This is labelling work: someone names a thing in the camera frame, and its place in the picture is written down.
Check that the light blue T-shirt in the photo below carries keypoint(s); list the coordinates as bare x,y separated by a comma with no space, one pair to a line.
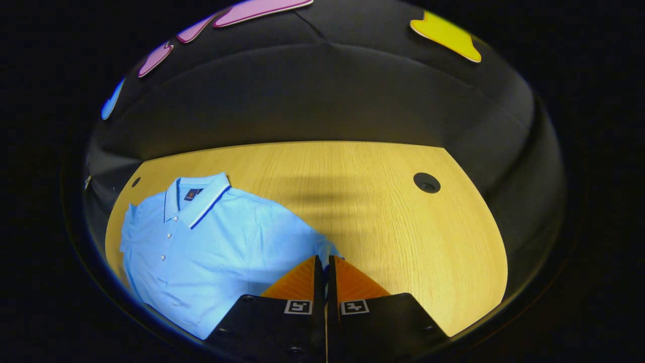
227,242

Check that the black backdrop cloth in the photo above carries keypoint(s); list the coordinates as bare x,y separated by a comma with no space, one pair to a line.
322,91

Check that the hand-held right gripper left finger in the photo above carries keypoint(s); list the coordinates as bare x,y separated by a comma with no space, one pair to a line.
282,327

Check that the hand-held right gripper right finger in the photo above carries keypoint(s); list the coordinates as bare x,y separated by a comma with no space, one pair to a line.
373,327

